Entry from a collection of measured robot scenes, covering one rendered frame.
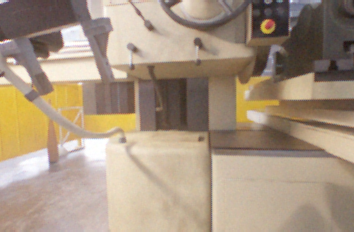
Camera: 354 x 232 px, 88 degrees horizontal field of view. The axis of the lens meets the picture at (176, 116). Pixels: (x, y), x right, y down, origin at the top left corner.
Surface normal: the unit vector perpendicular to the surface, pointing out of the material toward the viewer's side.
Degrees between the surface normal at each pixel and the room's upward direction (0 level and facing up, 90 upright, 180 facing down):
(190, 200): 90
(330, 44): 90
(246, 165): 90
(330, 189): 90
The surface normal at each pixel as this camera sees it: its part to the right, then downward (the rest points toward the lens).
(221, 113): -0.16, 0.07
